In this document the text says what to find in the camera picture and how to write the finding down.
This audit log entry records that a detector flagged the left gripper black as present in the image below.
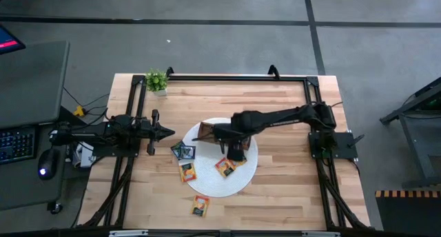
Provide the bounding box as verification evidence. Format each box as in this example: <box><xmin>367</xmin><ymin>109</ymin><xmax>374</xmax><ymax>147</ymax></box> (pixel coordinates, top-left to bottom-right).
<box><xmin>139</xmin><ymin>108</ymin><xmax>176</xmax><ymax>156</ymax></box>

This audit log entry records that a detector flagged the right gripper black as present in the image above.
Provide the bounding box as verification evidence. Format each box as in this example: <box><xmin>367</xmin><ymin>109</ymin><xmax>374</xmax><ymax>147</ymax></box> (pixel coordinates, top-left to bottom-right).
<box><xmin>210</xmin><ymin>122</ymin><xmax>254</xmax><ymax>163</ymax></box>

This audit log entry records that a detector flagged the dark blue tea sachet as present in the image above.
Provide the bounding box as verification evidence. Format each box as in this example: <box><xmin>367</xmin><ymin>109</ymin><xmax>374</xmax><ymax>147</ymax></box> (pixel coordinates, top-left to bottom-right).
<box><xmin>170</xmin><ymin>140</ymin><xmax>187</xmax><ymax>161</ymax></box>
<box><xmin>178</xmin><ymin>144</ymin><xmax>196</xmax><ymax>161</ymax></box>

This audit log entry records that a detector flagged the wooden three-compartment box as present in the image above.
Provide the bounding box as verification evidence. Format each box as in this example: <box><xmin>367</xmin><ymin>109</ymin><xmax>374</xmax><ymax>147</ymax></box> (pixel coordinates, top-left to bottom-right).
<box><xmin>199</xmin><ymin>121</ymin><xmax>252</xmax><ymax>151</ymax></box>

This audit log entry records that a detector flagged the white round woven placemat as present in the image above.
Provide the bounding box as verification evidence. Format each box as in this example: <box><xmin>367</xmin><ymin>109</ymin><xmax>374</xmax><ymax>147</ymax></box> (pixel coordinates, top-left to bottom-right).
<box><xmin>181</xmin><ymin>117</ymin><xmax>259</xmax><ymax>198</ymax></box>

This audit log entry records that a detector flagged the small green potted plant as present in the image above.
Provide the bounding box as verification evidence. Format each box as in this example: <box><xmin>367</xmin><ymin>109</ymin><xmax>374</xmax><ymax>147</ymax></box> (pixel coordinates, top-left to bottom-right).
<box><xmin>144</xmin><ymin>71</ymin><xmax>170</xmax><ymax>96</ymax></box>

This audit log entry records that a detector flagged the small white box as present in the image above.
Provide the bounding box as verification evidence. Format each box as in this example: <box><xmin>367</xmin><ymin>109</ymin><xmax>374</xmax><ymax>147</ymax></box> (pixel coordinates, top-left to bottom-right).
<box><xmin>71</xmin><ymin>142</ymin><xmax>97</xmax><ymax>169</ymax></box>

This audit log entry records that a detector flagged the black computer mouse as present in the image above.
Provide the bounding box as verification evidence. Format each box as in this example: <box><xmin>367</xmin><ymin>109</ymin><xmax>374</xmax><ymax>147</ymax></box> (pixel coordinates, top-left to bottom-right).
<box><xmin>37</xmin><ymin>147</ymin><xmax>60</xmax><ymax>181</ymax></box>

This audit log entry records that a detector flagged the black desk caster wheel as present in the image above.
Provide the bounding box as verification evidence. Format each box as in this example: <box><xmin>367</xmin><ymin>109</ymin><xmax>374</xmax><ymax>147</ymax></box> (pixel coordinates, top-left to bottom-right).
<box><xmin>47</xmin><ymin>201</ymin><xmax>64</xmax><ymax>216</ymax></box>

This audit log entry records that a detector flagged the grey rolling desk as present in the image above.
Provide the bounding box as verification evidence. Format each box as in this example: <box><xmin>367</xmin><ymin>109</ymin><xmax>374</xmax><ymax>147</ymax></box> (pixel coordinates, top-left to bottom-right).
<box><xmin>0</xmin><ymin>40</ymin><xmax>72</xmax><ymax>212</ymax></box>

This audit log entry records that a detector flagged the backlit black keyboard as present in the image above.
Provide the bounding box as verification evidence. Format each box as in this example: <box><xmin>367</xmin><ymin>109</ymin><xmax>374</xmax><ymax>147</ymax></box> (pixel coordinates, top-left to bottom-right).
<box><xmin>0</xmin><ymin>126</ymin><xmax>37</xmax><ymax>165</ymax></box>

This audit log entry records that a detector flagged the desk computer screen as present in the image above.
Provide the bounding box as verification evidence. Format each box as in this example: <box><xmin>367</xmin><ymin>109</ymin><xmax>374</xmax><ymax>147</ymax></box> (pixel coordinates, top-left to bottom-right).
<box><xmin>0</xmin><ymin>23</ymin><xmax>27</xmax><ymax>56</ymax></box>

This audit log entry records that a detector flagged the orange black striped crate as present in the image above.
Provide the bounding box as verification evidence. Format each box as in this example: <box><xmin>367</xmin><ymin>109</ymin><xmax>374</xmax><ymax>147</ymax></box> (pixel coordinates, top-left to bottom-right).
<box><xmin>374</xmin><ymin>189</ymin><xmax>441</xmax><ymax>237</ymax></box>

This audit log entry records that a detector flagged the grey metal cart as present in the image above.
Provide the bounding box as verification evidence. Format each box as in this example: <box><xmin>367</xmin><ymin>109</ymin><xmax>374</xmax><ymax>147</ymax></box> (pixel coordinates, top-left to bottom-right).
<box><xmin>380</xmin><ymin>76</ymin><xmax>441</xmax><ymax>183</ymax></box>

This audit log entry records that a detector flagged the black aluminium rig frame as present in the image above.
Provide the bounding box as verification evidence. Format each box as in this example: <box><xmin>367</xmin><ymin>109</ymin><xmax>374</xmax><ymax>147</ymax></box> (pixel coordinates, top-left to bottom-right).
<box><xmin>78</xmin><ymin>74</ymin><xmax>371</xmax><ymax>231</ymax></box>

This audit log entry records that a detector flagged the thin black floor cable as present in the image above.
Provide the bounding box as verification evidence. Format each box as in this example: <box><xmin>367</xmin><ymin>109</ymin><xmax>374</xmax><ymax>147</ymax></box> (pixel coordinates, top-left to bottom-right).
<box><xmin>63</xmin><ymin>87</ymin><xmax>110</xmax><ymax>109</ymax></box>

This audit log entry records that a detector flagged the silver table edge bracket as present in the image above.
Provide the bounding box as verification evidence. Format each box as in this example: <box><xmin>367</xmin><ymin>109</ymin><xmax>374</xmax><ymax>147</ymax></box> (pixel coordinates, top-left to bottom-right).
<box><xmin>108</xmin><ymin>229</ymin><xmax>149</xmax><ymax>237</ymax></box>
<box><xmin>302</xmin><ymin>231</ymin><xmax>341</xmax><ymax>237</ymax></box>

